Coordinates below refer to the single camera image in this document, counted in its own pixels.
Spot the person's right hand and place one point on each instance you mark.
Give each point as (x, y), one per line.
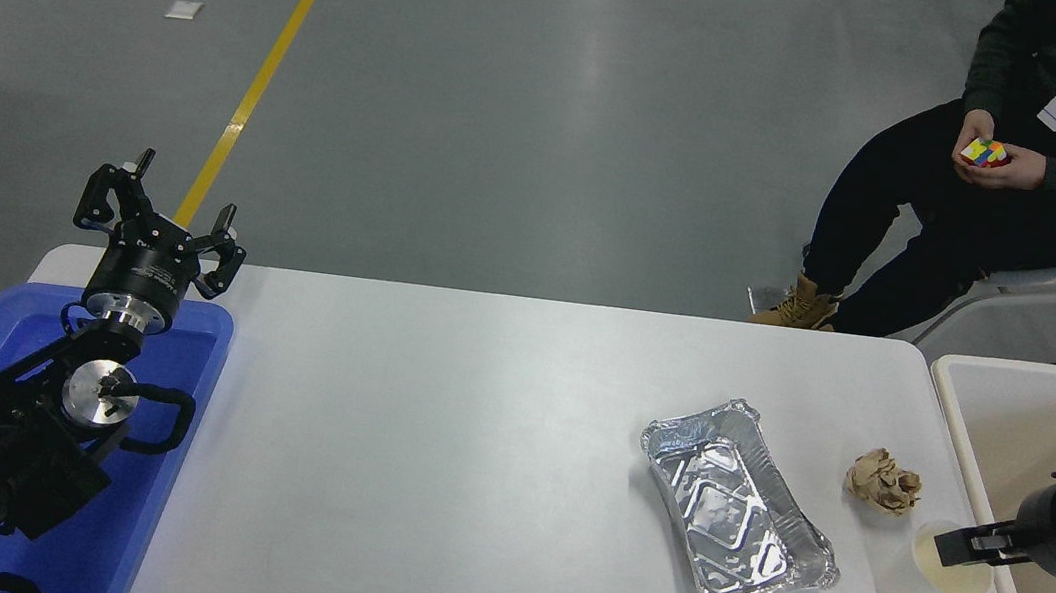
(977, 125)

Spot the crumpled tan paper ball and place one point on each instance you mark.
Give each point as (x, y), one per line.
(880, 481)

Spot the blue plastic tray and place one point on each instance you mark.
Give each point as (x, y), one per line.
(151, 492)

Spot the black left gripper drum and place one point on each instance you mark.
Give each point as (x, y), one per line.
(140, 269)

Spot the person's left hand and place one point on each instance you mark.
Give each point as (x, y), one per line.
(1022, 171)

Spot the colourful puzzle cube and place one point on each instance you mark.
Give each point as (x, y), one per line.
(984, 152)

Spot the clear floor plate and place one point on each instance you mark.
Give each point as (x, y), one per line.
(758, 297)

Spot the silver foil tray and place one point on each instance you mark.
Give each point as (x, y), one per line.
(723, 512)

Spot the white paper cup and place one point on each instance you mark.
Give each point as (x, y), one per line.
(956, 583)

